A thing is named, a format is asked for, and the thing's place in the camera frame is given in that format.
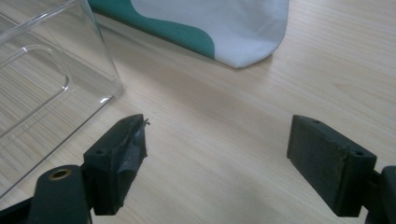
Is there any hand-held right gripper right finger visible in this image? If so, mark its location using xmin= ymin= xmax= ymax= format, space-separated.
xmin=286 ymin=114 xmax=378 ymax=218

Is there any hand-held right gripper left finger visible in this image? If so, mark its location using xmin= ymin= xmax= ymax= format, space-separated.
xmin=81 ymin=113 xmax=151 ymax=217

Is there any clear plastic box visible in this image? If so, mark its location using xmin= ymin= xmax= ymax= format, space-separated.
xmin=0 ymin=0 xmax=124 ymax=200

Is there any white and teal bag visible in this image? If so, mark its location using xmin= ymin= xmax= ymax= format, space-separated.
xmin=87 ymin=0 xmax=290 ymax=70

